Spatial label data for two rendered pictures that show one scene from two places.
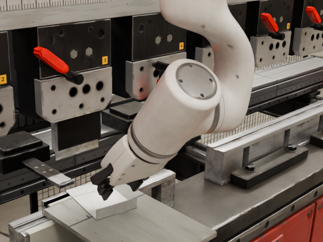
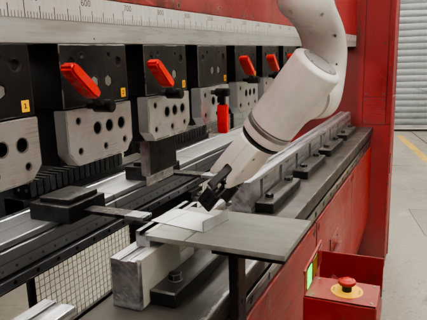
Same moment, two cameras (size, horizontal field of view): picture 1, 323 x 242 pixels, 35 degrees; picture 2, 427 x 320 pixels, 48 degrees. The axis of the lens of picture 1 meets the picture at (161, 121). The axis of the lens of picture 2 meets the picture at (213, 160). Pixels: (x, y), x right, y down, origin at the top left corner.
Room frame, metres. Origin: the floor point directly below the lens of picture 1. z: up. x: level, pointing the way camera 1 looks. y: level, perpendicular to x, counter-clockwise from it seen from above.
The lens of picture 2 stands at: (0.00, 0.37, 1.32)
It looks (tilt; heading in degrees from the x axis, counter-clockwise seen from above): 12 degrees down; 341
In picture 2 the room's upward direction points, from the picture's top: 2 degrees counter-clockwise
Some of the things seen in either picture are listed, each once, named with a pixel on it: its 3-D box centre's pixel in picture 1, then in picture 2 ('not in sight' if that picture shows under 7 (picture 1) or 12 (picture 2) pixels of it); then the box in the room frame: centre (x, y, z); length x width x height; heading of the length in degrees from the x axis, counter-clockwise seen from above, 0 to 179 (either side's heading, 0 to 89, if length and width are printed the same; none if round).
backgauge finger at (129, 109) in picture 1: (150, 123); (175, 169); (1.28, 0.03, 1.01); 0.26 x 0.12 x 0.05; 45
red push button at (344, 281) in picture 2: not in sight; (347, 286); (0.87, -0.25, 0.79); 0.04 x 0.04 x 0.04
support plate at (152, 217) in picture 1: (128, 222); (230, 230); (0.81, 0.05, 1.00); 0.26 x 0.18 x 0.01; 45
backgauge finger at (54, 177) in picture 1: (31, 160); (95, 206); (1.03, 0.28, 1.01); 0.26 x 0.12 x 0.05; 45
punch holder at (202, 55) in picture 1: (210, 39); (232, 79); (1.18, -0.11, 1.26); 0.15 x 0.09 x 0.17; 135
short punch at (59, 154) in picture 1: (76, 130); (159, 157); (0.91, 0.16, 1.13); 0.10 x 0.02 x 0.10; 135
